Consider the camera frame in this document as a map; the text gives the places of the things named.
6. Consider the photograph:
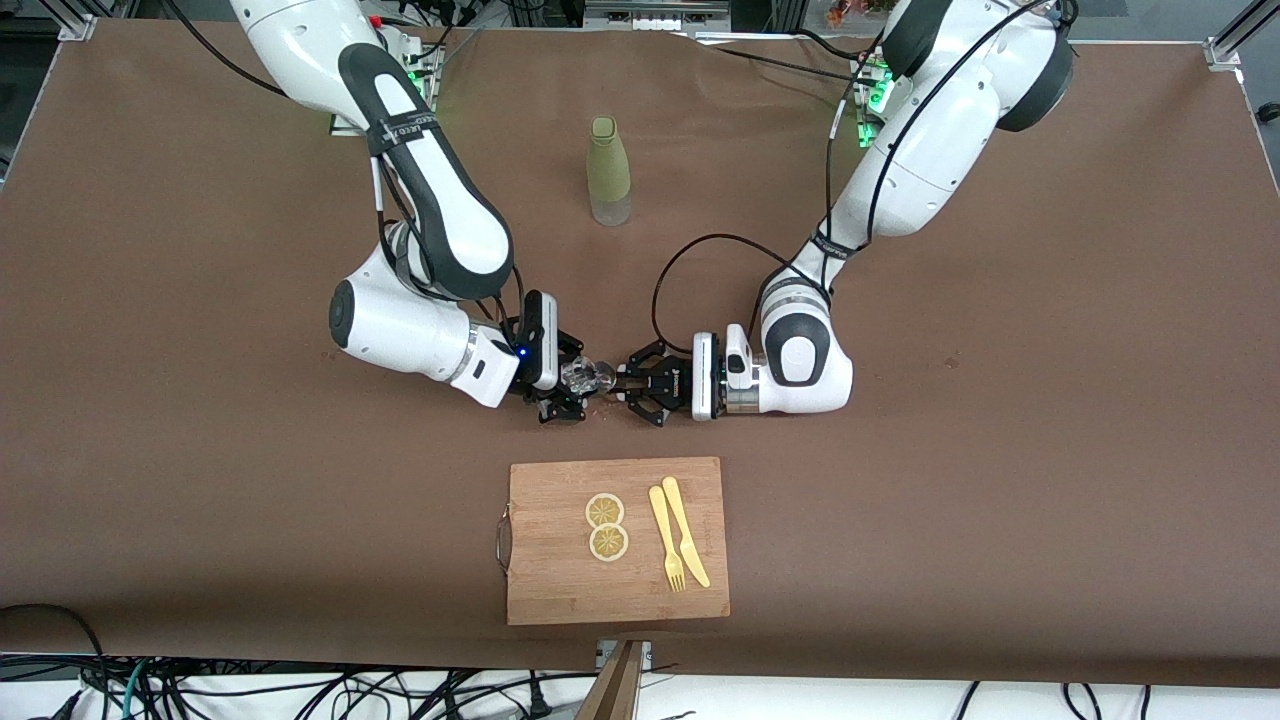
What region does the clear glass cup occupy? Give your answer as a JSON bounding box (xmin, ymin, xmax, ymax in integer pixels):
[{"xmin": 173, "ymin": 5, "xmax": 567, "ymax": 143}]
[{"xmin": 560, "ymin": 358, "xmax": 619, "ymax": 396}]

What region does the yellow plastic knife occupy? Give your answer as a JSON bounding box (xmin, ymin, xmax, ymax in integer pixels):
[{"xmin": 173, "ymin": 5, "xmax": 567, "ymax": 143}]
[{"xmin": 661, "ymin": 476, "xmax": 712, "ymax": 589}]

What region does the yellow plastic fork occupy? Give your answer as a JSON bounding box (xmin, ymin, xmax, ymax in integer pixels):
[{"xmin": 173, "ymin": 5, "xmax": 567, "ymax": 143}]
[{"xmin": 648, "ymin": 485, "xmax": 688, "ymax": 593}]

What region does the wooden cutting board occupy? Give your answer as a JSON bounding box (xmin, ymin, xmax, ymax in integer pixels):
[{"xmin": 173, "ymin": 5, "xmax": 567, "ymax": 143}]
[{"xmin": 505, "ymin": 457, "xmax": 731, "ymax": 627}]

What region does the pale green bottle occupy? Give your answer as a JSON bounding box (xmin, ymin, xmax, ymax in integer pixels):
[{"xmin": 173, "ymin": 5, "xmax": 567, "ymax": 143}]
[{"xmin": 586, "ymin": 116, "xmax": 633, "ymax": 227}]

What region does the brown table cover sheet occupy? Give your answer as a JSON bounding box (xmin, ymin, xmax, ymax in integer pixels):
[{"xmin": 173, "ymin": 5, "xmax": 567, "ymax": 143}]
[{"xmin": 0, "ymin": 18, "xmax": 1280, "ymax": 691}]

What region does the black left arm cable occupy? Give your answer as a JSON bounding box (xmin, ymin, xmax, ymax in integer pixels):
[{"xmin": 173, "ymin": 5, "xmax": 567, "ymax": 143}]
[{"xmin": 652, "ymin": 0, "xmax": 1076, "ymax": 346}]

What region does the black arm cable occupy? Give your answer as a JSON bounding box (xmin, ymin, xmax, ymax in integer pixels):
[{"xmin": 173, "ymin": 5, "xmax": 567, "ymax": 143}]
[
  {"xmin": 652, "ymin": 0, "xmax": 1076, "ymax": 346},
  {"xmin": 160, "ymin": 0, "xmax": 291, "ymax": 98}
]

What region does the wooden post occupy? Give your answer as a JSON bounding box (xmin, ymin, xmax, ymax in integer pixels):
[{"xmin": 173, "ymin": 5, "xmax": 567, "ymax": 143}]
[{"xmin": 575, "ymin": 640, "xmax": 646, "ymax": 720}]

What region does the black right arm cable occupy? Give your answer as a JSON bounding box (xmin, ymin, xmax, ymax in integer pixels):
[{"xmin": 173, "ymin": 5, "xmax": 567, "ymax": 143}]
[{"xmin": 160, "ymin": 0, "xmax": 291, "ymax": 98}]

